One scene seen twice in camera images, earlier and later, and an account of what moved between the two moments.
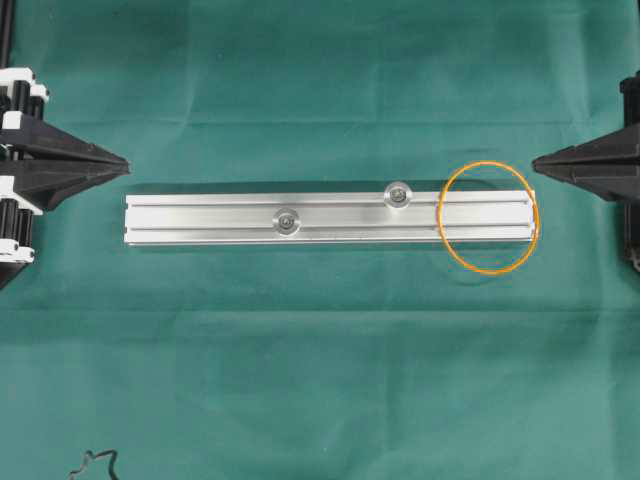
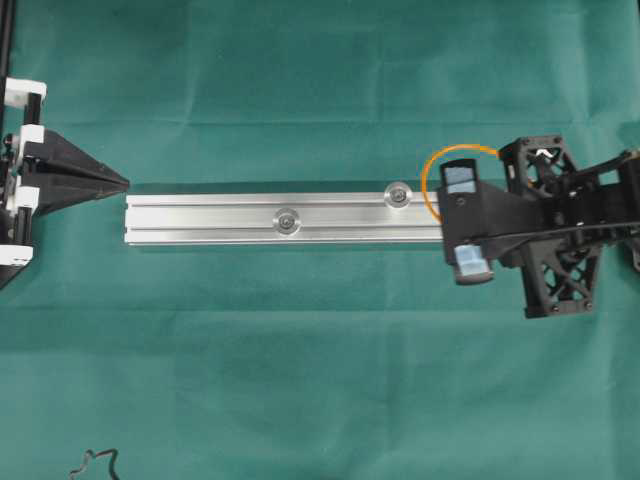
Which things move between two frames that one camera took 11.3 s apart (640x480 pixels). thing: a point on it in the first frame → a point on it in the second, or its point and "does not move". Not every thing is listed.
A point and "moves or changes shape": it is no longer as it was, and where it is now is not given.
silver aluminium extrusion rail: [396, 214] does not move
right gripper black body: [630, 117] → [560, 268]
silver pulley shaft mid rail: [286, 221] does not move
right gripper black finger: [613, 159] → [474, 211]
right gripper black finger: [614, 178] → [475, 262]
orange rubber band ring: [535, 209] moves or changes shape
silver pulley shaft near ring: [397, 194] does not move
